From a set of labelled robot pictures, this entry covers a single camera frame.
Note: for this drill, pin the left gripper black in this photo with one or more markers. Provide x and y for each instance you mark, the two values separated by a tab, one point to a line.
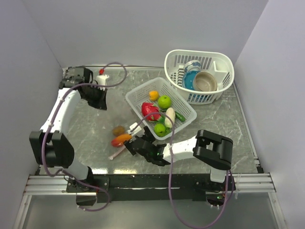
101	103

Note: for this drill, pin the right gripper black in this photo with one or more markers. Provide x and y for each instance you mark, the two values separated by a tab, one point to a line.
148	136

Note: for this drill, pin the green fake apple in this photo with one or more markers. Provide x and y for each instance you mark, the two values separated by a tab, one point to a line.
160	130
164	102

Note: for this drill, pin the red fake mango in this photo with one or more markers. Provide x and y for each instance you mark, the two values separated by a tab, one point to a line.
119	141

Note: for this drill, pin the brown fake mushroom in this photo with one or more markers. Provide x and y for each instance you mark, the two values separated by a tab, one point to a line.
118	130

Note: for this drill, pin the clear zip top bag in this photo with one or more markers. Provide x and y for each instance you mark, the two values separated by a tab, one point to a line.
119	149

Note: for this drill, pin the red fake dragon fruit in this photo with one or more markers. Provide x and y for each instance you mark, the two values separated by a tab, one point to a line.
151	112

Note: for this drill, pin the green fake leafy vegetable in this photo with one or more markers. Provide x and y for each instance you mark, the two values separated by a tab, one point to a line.
180	117

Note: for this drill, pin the orange fake fruit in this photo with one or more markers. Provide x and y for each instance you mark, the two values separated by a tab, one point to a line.
153	95

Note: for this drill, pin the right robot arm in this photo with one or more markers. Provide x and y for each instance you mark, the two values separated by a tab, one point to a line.
213	149

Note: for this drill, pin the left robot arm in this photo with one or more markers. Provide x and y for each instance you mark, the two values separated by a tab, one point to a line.
50	145

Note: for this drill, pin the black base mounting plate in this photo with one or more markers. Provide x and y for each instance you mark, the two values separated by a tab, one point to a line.
140	187

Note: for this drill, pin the beige ceramic bowl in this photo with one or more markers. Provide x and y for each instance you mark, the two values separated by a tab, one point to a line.
205	82

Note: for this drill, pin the blue white patterned bowl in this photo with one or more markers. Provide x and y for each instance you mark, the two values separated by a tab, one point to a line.
193	65

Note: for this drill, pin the white oval dish rack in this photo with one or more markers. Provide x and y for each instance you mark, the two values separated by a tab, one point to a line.
217	64

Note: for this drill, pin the aluminium frame rail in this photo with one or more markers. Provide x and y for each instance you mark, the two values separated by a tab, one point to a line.
57	186

